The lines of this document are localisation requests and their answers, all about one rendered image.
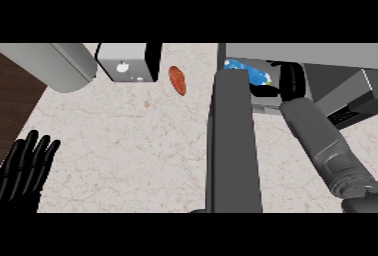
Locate white and black toaster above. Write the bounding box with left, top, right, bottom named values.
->
left=95, top=43, right=165, bottom=83

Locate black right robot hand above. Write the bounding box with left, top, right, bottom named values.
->
left=250, top=61, right=308, bottom=102

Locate blue milk carton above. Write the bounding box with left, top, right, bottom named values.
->
left=224, top=59, right=274, bottom=86

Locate dark grey microwave door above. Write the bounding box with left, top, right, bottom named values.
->
left=206, top=69, right=265, bottom=214

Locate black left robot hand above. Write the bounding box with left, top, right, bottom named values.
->
left=0, top=129, right=63, bottom=214

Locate grey cylindrical appliance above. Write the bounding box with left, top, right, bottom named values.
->
left=0, top=43, right=100, bottom=94

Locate grey microwave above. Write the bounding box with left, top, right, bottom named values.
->
left=218, top=43, right=378, bottom=130

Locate orange sweet potato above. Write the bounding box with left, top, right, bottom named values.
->
left=169, top=65, right=188, bottom=97

